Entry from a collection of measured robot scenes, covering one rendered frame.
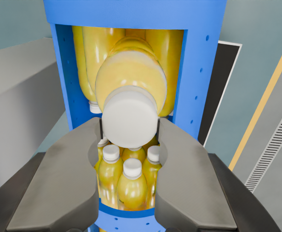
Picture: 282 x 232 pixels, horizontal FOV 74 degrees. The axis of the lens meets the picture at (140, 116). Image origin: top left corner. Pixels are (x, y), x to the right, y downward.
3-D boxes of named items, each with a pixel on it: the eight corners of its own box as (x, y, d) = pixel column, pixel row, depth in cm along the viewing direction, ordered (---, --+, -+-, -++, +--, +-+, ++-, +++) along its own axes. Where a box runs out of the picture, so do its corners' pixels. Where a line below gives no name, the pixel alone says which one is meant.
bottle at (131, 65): (126, 87, 33) (119, 159, 17) (101, 52, 30) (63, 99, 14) (161, 65, 31) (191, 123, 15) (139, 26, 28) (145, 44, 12)
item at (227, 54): (138, 179, 205) (138, 190, 192) (164, 31, 134) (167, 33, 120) (183, 182, 209) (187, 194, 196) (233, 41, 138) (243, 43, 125)
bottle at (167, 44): (198, 18, 30) (182, 117, 39) (165, 16, 35) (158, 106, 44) (169, 17, 26) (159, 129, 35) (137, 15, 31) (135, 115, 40)
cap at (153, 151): (149, 164, 43) (150, 158, 42) (145, 153, 46) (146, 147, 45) (165, 162, 44) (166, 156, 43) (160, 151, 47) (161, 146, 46)
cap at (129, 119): (123, 138, 16) (123, 153, 14) (94, 103, 14) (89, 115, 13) (164, 117, 15) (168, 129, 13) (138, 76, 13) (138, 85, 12)
